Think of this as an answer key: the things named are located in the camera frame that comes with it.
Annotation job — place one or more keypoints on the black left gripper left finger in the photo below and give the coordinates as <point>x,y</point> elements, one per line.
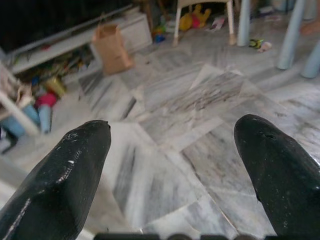
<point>57,180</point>

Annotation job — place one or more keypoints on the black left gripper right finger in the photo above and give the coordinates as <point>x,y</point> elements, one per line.
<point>282,175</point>

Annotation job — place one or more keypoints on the light blue plastic cup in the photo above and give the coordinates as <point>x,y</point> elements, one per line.
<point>12,127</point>
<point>45,118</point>

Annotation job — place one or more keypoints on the pink plastic cup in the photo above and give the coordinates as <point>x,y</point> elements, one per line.
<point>46,100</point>

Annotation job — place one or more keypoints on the yellow green plastic cup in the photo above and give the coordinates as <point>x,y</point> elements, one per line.
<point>55,86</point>

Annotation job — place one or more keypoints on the pile of colourful toys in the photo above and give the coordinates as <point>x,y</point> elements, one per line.
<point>62,65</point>

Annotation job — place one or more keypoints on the pale pink small toy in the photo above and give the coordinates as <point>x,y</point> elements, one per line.
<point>265,47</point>

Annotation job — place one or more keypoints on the green and black small toy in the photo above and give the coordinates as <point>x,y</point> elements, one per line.
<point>256,43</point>

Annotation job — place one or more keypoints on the white low TV cabinet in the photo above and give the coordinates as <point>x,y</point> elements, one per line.
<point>75,42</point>

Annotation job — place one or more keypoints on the brown paper bag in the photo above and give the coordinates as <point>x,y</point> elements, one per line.
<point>112,50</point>

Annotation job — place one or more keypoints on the white plastic chair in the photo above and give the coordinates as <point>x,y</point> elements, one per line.
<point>228,22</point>

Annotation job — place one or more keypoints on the black television screen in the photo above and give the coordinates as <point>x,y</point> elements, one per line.
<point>37,17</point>

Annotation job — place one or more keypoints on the pink printed paper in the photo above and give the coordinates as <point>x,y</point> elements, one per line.
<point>216,23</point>

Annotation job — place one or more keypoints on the blue and green toy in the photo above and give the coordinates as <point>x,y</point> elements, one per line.
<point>159,35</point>

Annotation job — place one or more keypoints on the yellow plush bear toy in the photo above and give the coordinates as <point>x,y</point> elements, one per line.
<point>193,18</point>

